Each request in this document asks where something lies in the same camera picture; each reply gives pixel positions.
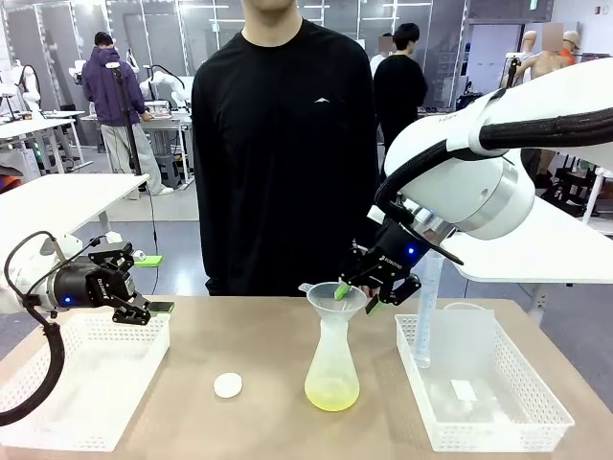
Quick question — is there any white perforated plastic basket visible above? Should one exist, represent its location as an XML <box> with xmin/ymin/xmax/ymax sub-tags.
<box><xmin>0</xmin><ymin>310</ymin><xmax>172</xmax><ymax>452</ymax></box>
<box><xmin>395</xmin><ymin>311</ymin><xmax>576</xmax><ymax>452</ymax></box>

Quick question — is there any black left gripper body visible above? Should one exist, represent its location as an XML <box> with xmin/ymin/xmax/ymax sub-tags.
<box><xmin>53</xmin><ymin>257</ymin><xmax>139</xmax><ymax>311</ymax></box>

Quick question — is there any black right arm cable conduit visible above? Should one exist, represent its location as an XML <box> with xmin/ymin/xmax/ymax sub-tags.
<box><xmin>375</xmin><ymin>107</ymin><xmax>613</xmax><ymax>226</ymax></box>

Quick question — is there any white mannequin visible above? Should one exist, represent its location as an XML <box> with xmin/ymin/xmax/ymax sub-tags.
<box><xmin>521</xmin><ymin>31</ymin><xmax>540</xmax><ymax>63</ymax></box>

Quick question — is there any small grey step stool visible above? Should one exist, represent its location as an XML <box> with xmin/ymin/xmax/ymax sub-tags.
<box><xmin>153</xmin><ymin>153</ymin><xmax>182</xmax><ymax>189</ymax></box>

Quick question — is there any person in purple hoodie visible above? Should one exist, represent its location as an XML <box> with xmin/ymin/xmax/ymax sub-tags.
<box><xmin>80</xmin><ymin>31</ymin><xmax>174</xmax><ymax>196</ymax></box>

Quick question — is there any white paper label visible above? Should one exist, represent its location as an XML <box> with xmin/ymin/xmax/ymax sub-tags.
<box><xmin>451</xmin><ymin>379</ymin><xmax>479</xmax><ymax>403</ymax></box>

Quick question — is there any black camera tripod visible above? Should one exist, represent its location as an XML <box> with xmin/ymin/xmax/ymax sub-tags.
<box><xmin>103</xmin><ymin>60</ymin><xmax>148</xmax><ymax>176</ymax></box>

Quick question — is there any mannequin in orange clothes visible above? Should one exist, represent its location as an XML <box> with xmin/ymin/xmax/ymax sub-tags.
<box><xmin>557</xmin><ymin>31</ymin><xmax>583</xmax><ymax>61</ymax></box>

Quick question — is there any person in white shirt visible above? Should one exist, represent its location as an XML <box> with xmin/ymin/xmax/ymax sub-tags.
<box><xmin>369</xmin><ymin>32</ymin><xmax>395</xmax><ymax>78</ymax></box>

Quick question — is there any translucent plastic funnel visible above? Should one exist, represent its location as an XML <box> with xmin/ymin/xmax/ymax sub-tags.
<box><xmin>297</xmin><ymin>282</ymin><xmax>369</xmax><ymax>332</ymax></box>

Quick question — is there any skin coloured mannequin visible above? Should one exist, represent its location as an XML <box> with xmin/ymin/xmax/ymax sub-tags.
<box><xmin>514</xmin><ymin>23</ymin><xmax>566</xmax><ymax>82</ymax></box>

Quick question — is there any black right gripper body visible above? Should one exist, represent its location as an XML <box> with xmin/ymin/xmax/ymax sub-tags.
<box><xmin>371</xmin><ymin>222</ymin><xmax>430</xmax><ymax>279</ymax></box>

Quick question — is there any translucent plastic graduated cylinder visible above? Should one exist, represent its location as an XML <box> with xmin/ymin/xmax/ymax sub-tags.
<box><xmin>414</xmin><ymin>252</ymin><xmax>445</xmax><ymax>370</ymax></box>

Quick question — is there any standing person in black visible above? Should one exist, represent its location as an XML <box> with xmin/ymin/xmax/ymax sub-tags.
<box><xmin>373</xmin><ymin>22</ymin><xmax>428</xmax><ymax>169</ymax></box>

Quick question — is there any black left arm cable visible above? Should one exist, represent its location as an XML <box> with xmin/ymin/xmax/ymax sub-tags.
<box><xmin>0</xmin><ymin>231</ymin><xmax>66</xmax><ymax>427</ymax></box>

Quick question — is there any clear plastic measuring beaker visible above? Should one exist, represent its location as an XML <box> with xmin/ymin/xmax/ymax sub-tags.
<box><xmin>443</xmin><ymin>301</ymin><xmax>497</xmax><ymax>384</ymax></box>

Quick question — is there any translucent plastic conical flask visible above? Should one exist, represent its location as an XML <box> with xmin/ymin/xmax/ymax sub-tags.
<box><xmin>304</xmin><ymin>315</ymin><xmax>360</xmax><ymax>412</ymax></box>

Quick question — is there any white round flask cap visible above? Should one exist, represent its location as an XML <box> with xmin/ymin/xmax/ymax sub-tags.
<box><xmin>213</xmin><ymin>372</ymin><xmax>243</xmax><ymax>399</ymax></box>

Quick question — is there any person in black sweatshirt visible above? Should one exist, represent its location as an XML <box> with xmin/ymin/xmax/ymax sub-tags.
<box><xmin>191</xmin><ymin>0</ymin><xmax>384</xmax><ymax>297</ymax></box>

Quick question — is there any white background desk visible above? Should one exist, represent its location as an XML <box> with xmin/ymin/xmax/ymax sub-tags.
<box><xmin>0</xmin><ymin>109</ymin><xmax>87</xmax><ymax>174</ymax></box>
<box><xmin>80</xmin><ymin>107</ymin><xmax>195</xmax><ymax>188</ymax></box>

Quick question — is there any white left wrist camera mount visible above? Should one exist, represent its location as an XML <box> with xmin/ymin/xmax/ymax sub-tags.
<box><xmin>40</xmin><ymin>232</ymin><xmax>124</xmax><ymax>265</ymax></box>

